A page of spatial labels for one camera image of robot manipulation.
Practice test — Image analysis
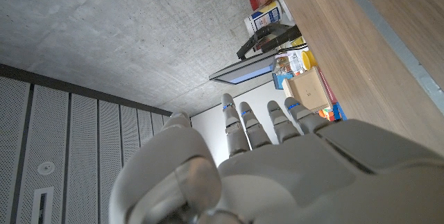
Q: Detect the yellow cup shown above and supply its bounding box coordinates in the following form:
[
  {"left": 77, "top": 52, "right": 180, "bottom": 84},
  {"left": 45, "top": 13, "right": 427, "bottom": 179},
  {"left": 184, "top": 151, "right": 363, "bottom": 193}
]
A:
[{"left": 300, "top": 49, "right": 318, "bottom": 71}]

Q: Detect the black monitor on stand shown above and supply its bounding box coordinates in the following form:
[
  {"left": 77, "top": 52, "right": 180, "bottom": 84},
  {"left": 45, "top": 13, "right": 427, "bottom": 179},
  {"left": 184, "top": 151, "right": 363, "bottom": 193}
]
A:
[{"left": 208, "top": 22, "right": 302, "bottom": 85}]

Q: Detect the blue flat container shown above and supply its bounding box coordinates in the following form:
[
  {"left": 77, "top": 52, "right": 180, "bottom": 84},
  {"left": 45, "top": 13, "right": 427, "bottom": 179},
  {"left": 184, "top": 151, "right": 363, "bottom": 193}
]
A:
[{"left": 332, "top": 101, "right": 348, "bottom": 121}]

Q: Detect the round white ceiling sensor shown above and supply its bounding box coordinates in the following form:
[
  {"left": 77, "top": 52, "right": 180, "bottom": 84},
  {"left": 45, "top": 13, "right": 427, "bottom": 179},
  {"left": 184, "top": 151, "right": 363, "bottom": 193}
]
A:
[{"left": 37, "top": 161, "right": 56, "bottom": 176}]

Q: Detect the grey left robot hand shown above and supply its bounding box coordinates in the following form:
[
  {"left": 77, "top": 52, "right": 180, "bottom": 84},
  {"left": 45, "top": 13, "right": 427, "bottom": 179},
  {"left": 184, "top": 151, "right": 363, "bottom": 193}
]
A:
[{"left": 109, "top": 93, "right": 444, "bottom": 224}]

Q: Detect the white blue box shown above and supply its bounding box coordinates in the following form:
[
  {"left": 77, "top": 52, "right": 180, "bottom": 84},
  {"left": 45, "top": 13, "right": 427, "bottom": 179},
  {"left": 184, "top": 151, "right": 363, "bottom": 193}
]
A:
[{"left": 244, "top": 0, "right": 284, "bottom": 37}]

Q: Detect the cardboard box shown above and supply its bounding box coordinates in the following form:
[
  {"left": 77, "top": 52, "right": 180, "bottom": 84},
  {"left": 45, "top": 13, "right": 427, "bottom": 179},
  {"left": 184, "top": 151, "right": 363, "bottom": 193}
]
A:
[{"left": 281, "top": 66, "right": 333, "bottom": 112}]

